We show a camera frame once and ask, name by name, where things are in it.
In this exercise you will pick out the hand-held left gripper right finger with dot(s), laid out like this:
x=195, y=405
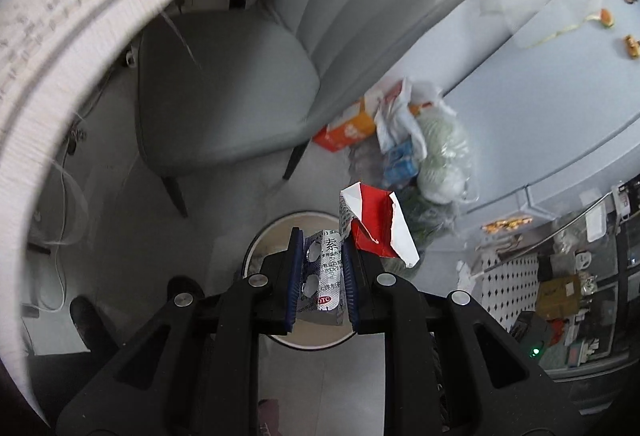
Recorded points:
x=351, y=288

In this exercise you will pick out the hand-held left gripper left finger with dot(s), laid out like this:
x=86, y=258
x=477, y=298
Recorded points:
x=295, y=283

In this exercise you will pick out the silver pill blister pack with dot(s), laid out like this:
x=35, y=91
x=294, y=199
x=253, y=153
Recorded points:
x=324, y=283

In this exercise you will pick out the round white trash bin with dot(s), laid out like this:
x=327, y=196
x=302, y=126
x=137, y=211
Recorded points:
x=265, y=243

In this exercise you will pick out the torn red and white carton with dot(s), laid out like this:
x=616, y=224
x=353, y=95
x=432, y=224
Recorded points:
x=377, y=223

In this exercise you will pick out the bag of green vegetables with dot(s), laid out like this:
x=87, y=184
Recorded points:
x=422, y=216

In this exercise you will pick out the blue packet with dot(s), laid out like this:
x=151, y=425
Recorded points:
x=400, y=163

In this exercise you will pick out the orange and white cardboard box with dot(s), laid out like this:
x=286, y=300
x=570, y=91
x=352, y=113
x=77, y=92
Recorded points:
x=347, y=128

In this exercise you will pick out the clear bag of white rounds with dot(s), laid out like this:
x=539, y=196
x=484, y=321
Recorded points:
x=445, y=150

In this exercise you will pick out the white plastic bag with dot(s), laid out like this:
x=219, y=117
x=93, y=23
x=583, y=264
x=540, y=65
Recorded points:
x=397, y=118

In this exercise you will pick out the black device with green light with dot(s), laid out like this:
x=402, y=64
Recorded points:
x=531, y=338

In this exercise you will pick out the grey upholstered chair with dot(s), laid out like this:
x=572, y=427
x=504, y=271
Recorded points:
x=240, y=85

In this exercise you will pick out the brown cardboard box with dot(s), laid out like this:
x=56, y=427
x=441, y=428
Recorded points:
x=557, y=297

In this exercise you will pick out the clear plastic bag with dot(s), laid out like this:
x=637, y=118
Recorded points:
x=547, y=3

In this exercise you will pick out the small yellow toy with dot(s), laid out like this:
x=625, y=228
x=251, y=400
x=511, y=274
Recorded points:
x=632, y=45

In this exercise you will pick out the small burger toy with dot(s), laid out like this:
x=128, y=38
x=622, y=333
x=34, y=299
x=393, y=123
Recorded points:
x=606, y=18

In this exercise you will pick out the white wall socket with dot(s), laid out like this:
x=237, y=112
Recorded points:
x=582, y=260

